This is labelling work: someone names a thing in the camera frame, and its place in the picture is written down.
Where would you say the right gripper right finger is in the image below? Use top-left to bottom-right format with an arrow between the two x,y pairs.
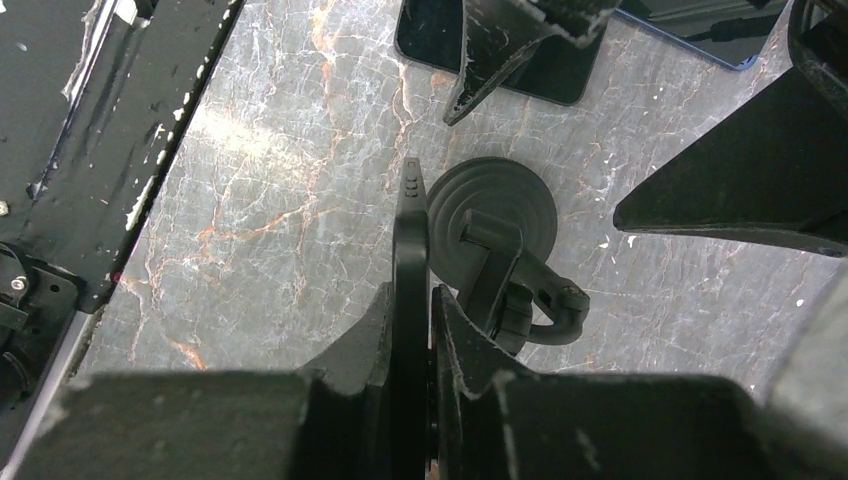
432,285 -> 541,479

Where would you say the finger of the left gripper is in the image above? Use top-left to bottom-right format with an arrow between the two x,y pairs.
443,0 -> 620,126
613,1 -> 847,258

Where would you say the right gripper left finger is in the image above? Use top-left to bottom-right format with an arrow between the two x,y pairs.
301,283 -> 392,479

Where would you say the black round-base phone stand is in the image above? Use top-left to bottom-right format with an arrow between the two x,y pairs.
427,157 -> 590,355

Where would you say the blue-edged black smartphone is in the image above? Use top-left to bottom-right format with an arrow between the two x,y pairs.
618,0 -> 787,71

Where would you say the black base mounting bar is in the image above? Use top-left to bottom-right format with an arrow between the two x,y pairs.
0,0 -> 246,412

